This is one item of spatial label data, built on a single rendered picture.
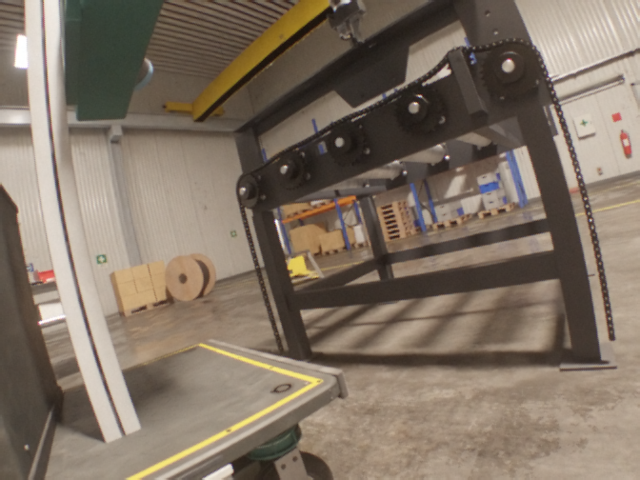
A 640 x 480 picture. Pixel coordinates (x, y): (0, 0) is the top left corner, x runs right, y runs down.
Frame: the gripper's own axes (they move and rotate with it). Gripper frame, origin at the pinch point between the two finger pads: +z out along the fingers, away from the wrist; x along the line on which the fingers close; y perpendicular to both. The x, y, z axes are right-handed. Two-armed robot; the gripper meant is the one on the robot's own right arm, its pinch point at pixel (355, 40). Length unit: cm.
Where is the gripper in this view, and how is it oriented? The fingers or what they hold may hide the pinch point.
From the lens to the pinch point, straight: 123.7
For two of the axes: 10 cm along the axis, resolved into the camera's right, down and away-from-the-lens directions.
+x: 7.3, -2.2, -6.5
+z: 2.6, 9.6, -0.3
